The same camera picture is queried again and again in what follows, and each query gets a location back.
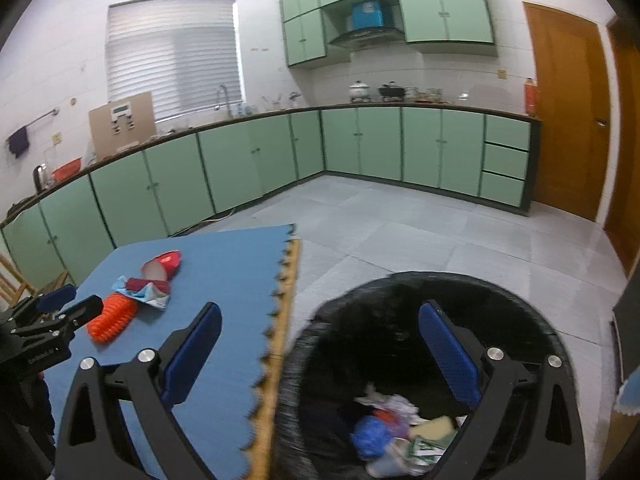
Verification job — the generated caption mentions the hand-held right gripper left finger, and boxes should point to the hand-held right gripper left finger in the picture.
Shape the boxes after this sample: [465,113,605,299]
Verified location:
[55,301,223,480]

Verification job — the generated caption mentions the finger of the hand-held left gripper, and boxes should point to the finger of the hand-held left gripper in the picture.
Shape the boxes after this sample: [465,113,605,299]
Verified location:
[37,284,78,313]
[52,294,104,341]

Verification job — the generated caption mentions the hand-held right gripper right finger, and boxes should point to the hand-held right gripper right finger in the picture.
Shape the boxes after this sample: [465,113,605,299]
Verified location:
[418,300,587,480]

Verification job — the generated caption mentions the wide orange foam net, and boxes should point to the wide orange foam net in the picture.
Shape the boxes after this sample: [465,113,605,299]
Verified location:
[86,294,138,345]

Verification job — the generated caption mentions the colourful printed wrapper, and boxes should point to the colourful printed wrapper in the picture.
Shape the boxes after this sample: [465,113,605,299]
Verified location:
[111,276,172,312]

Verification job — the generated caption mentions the white tissue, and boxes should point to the white tissue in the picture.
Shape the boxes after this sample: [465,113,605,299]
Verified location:
[354,382,421,423]

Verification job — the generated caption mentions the beige sponge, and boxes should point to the beige sponge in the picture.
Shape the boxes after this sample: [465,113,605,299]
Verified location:
[410,415,458,443]

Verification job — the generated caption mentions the black trash bin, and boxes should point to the black trash bin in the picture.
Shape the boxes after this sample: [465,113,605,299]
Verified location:
[272,271,581,480]

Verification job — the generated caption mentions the red foil packet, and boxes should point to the red foil packet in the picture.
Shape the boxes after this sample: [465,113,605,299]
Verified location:
[141,251,182,282]

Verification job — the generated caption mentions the green white wrapper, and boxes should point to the green white wrapper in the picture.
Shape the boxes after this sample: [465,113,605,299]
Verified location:
[405,437,451,468]

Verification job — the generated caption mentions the blue mesh bath ball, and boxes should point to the blue mesh bath ball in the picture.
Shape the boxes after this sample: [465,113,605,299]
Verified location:
[350,415,396,461]

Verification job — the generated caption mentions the wooden chair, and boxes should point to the wooden chair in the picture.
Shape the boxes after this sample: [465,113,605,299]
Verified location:
[0,252,71,306]

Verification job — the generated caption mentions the blue foam mat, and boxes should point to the blue foam mat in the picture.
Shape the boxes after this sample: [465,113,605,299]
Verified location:
[42,223,301,480]

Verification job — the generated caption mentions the tan foam mat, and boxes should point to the tan foam mat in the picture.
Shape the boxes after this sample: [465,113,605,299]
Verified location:
[248,236,305,480]

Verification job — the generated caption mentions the red basin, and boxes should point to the red basin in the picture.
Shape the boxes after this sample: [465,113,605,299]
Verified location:
[51,157,82,183]

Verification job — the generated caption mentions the dark towel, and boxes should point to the dark towel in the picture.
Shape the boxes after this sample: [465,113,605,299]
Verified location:
[7,126,30,158]

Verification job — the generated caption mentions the cardboard box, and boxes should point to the cardboard box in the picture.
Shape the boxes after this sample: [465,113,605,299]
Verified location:
[88,91,156,159]

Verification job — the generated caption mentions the dark grey panel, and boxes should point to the dark grey panel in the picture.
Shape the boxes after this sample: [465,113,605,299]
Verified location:
[612,270,640,381]

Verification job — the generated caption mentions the light blue cloth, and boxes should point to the light blue cloth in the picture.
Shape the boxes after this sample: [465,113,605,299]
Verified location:
[615,365,640,413]

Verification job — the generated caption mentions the green lower kitchen cabinets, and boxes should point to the green lower kitchen cabinets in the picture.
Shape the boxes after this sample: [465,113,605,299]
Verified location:
[0,105,543,286]

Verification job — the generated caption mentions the green kitchen cabinets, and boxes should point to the green kitchen cabinets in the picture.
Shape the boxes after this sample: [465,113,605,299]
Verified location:
[279,0,500,68]
[0,105,543,286]

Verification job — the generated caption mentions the white window blind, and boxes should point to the white window blind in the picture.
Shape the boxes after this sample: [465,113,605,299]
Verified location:
[105,0,246,121]

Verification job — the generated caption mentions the wooden door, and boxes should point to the wooden door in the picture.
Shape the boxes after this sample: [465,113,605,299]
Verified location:
[522,1,613,223]
[602,10,640,281]

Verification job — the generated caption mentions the range hood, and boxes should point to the range hood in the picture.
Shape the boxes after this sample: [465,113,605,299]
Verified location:
[327,27,405,48]

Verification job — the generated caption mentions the green upper kitchen cabinets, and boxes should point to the green upper kitchen cabinets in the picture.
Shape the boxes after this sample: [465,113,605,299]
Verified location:
[279,0,500,68]

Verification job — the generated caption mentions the blue box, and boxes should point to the blue box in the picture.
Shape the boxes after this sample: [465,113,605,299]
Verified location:
[349,1,386,30]

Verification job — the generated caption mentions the metal towel rail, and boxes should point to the metal towel rail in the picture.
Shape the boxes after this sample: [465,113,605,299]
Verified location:
[7,107,61,141]

